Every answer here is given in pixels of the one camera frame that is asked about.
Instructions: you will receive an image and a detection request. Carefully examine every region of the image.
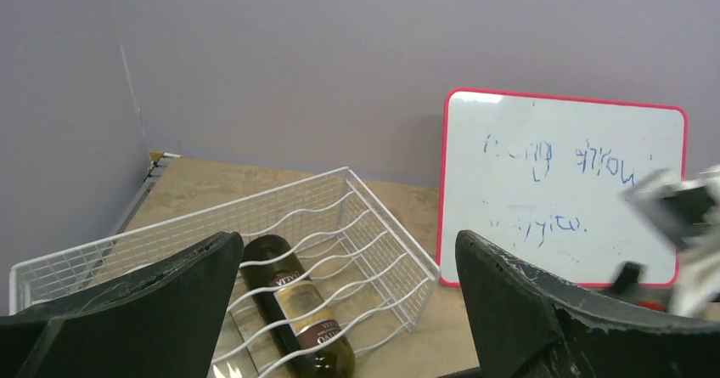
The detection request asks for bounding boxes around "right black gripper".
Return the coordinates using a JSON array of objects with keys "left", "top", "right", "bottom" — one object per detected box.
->
[{"left": 605, "top": 262, "right": 672, "bottom": 313}]

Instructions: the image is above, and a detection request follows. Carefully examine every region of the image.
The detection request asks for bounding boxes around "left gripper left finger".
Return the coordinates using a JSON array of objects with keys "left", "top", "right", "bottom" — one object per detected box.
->
[{"left": 1, "top": 232, "right": 244, "bottom": 377}]

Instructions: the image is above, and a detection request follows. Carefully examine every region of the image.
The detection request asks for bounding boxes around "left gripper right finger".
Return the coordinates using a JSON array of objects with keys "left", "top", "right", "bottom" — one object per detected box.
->
[{"left": 455, "top": 230, "right": 719, "bottom": 377}]

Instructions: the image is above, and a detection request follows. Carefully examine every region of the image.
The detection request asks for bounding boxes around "clear square glass bottle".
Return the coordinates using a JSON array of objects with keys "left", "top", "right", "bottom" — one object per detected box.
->
[{"left": 207, "top": 313, "right": 259, "bottom": 378}]

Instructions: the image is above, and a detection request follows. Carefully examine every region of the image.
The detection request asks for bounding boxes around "dark bottle brown label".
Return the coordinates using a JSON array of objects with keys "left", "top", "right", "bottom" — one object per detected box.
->
[{"left": 240, "top": 234, "right": 356, "bottom": 377}]

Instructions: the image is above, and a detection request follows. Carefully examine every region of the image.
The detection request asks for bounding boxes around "red framed whiteboard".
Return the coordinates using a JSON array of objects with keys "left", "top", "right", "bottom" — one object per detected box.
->
[{"left": 436, "top": 88, "right": 688, "bottom": 287}]

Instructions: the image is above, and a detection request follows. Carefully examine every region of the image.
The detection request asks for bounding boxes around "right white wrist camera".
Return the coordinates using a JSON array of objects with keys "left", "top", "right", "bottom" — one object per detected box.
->
[{"left": 622, "top": 165, "right": 719, "bottom": 317}]

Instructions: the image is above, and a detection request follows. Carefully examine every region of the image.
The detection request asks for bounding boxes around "white wire wine rack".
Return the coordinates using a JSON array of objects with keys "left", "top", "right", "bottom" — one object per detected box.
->
[{"left": 9, "top": 167, "right": 440, "bottom": 377}]

